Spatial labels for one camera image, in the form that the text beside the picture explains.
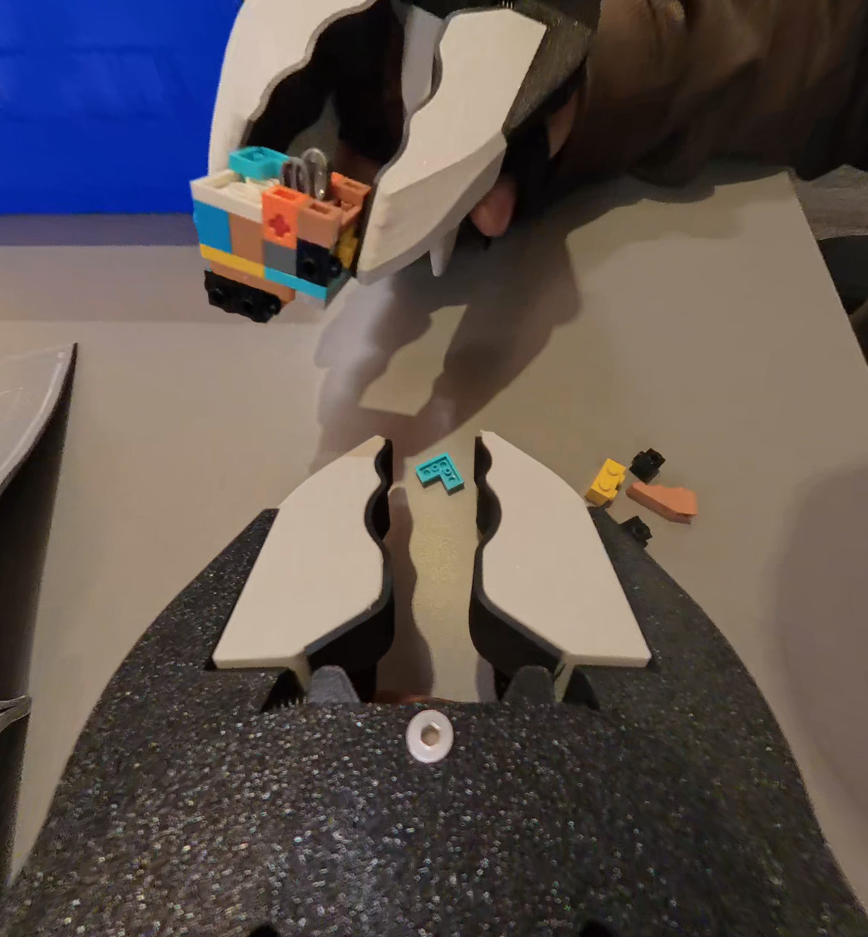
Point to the grey desk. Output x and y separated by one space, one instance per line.
185 439

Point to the small black brick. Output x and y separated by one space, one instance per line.
646 465
635 528

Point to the yellow brick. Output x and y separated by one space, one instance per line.
603 483

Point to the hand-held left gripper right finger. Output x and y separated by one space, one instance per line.
551 571

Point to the person's right forearm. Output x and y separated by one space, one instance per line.
734 73

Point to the blue plastic bin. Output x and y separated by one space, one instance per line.
75 110

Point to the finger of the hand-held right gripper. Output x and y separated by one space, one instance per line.
463 110
240 73

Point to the salmon wedge brick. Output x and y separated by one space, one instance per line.
664 501

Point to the multicoloured brick model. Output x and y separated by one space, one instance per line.
243 227

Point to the teal L-shaped brick plate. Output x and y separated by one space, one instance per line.
434 472

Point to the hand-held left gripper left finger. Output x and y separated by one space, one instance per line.
309 571

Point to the grey instruction booklet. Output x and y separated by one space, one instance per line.
9 410

